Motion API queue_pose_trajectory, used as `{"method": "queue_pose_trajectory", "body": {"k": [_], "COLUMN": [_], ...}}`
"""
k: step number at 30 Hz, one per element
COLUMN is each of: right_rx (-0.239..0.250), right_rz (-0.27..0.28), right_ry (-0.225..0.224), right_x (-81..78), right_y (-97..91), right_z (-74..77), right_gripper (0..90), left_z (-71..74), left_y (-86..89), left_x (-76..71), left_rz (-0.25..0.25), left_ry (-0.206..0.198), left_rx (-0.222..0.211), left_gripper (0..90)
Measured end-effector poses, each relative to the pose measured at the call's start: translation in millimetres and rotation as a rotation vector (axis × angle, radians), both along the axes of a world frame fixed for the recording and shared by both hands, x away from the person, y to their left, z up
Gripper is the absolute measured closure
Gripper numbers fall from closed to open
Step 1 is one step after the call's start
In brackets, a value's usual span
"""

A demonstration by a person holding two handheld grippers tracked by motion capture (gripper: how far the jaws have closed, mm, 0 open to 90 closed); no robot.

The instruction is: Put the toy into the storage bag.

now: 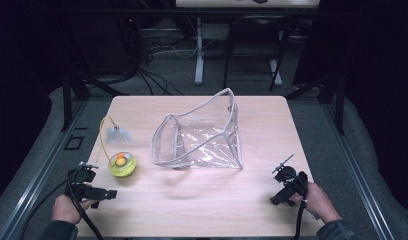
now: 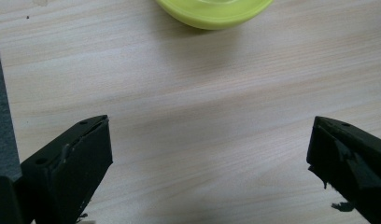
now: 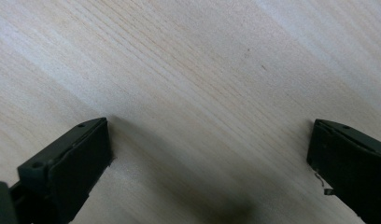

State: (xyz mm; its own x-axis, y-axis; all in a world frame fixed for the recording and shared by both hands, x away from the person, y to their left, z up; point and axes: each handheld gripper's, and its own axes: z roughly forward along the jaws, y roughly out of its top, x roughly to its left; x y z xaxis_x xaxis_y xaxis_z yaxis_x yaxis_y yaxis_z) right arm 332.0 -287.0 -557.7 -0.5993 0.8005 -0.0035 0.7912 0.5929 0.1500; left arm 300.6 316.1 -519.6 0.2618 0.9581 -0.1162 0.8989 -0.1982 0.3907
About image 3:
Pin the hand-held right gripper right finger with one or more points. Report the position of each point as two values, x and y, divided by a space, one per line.
350 168

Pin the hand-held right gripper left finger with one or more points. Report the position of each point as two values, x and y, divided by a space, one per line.
74 168

